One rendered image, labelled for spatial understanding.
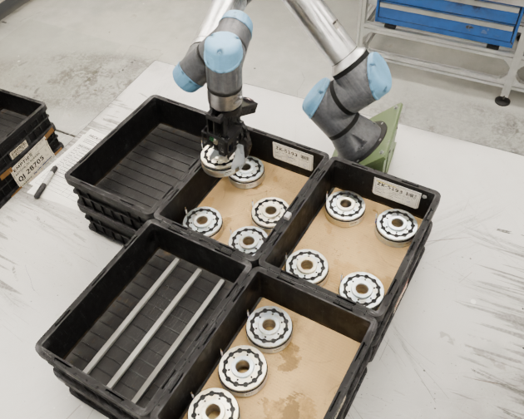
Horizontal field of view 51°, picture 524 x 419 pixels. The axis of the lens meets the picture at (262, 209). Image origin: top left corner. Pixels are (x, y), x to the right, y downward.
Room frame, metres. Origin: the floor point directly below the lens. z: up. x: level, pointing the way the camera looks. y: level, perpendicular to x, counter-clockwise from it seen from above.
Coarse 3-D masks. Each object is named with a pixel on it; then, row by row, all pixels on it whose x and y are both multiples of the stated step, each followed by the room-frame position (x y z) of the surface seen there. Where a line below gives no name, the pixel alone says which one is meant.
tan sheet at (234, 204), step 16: (272, 176) 1.09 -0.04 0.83; (288, 176) 1.08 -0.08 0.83; (304, 176) 1.08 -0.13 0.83; (224, 192) 1.04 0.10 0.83; (240, 192) 1.04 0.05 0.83; (256, 192) 1.03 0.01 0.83; (272, 192) 1.03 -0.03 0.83; (288, 192) 1.02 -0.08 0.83; (224, 208) 0.98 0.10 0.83; (240, 208) 0.98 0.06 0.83; (224, 224) 0.92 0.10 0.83; (240, 224) 0.92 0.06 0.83; (224, 240) 0.87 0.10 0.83
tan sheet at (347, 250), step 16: (368, 208) 0.94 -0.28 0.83; (384, 208) 0.94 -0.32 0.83; (320, 224) 0.90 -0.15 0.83; (368, 224) 0.88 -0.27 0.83; (304, 240) 0.85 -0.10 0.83; (320, 240) 0.85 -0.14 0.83; (336, 240) 0.84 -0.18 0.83; (352, 240) 0.84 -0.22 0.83; (368, 240) 0.83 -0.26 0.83; (336, 256) 0.79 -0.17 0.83; (352, 256) 0.79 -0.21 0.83; (368, 256) 0.78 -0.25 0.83; (384, 256) 0.78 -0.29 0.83; (400, 256) 0.78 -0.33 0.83; (336, 272) 0.75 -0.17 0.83; (352, 272) 0.74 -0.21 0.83; (368, 272) 0.74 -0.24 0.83; (384, 272) 0.73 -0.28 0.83; (336, 288) 0.70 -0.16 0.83; (384, 288) 0.69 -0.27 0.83
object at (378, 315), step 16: (336, 160) 1.03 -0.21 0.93; (320, 176) 0.99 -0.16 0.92; (384, 176) 0.96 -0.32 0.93; (432, 192) 0.89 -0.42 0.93; (432, 208) 0.84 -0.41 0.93; (288, 224) 0.82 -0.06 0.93; (272, 240) 0.78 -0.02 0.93; (416, 240) 0.75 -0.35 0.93; (288, 272) 0.69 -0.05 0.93; (400, 272) 0.67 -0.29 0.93; (320, 288) 0.64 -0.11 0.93; (352, 304) 0.59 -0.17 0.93; (384, 304) 0.59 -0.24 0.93
